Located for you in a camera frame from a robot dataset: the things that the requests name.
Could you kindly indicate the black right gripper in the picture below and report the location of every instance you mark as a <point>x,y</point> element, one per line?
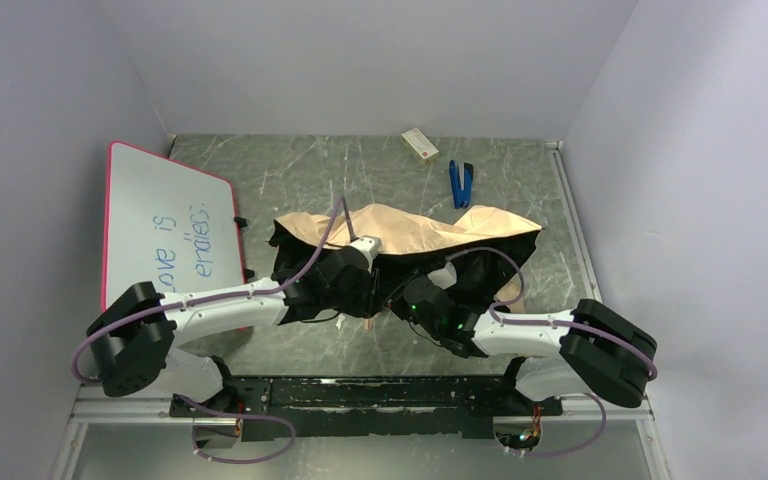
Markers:
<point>401,291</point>

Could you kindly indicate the blue stapler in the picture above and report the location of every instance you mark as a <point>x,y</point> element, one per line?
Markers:
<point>461,179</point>

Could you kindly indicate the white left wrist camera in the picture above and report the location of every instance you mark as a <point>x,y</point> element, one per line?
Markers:
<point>369,247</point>

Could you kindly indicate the pink framed whiteboard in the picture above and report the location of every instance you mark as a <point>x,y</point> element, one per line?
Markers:
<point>167,223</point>

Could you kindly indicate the small white red box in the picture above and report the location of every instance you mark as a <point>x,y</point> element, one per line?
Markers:
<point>420,146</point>

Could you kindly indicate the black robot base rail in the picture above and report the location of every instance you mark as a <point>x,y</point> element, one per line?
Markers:
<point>466,405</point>

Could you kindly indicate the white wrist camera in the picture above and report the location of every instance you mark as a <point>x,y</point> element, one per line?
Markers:
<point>444,277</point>
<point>369,247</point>

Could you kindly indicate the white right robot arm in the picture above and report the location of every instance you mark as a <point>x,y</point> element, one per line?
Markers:
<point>588,349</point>

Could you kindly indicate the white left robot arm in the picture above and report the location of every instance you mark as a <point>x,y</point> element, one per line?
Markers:
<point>136,342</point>

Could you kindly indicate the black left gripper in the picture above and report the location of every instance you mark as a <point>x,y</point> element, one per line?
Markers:
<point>371,285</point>

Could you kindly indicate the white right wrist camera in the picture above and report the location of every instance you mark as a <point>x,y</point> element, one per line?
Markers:
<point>444,277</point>

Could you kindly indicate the beige folding umbrella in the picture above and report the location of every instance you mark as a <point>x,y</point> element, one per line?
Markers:
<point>487,245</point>

